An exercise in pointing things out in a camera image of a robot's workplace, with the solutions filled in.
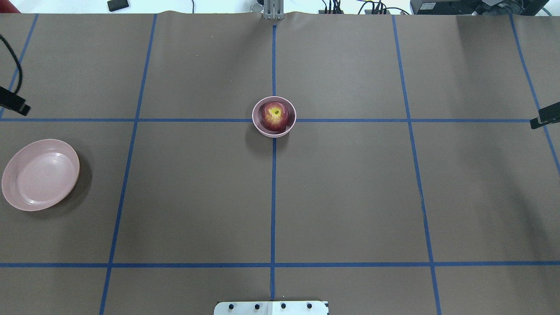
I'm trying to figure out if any red apple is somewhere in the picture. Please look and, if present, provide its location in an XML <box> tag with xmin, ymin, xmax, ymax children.
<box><xmin>260</xmin><ymin>101</ymin><xmax>289</xmax><ymax>133</ymax></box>

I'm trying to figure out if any pink plate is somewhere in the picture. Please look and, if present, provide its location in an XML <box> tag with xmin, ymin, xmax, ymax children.
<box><xmin>1</xmin><ymin>138</ymin><xmax>81</xmax><ymax>212</ymax></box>

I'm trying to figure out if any pink bowl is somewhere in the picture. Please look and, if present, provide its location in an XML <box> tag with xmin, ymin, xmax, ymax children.
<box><xmin>252</xmin><ymin>96</ymin><xmax>297</xmax><ymax>138</ymax></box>

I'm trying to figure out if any small black square device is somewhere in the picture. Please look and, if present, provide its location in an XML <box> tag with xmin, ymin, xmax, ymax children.
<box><xmin>107</xmin><ymin>0</ymin><xmax>130</xmax><ymax>12</ymax></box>

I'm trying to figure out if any brown paper table cover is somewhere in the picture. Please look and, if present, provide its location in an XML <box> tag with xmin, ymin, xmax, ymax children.
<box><xmin>1</xmin><ymin>11</ymin><xmax>559</xmax><ymax>315</ymax></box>

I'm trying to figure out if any aluminium frame post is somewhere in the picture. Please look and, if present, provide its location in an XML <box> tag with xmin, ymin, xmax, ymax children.
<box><xmin>258</xmin><ymin>0</ymin><xmax>285</xmax><ymax>21</ymax></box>

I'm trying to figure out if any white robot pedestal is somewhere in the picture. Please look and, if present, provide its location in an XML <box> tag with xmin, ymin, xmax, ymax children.
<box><xmin>213</xmin><ymin>301</ymin><xmax>329</xmax><ymax>315</ymax></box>

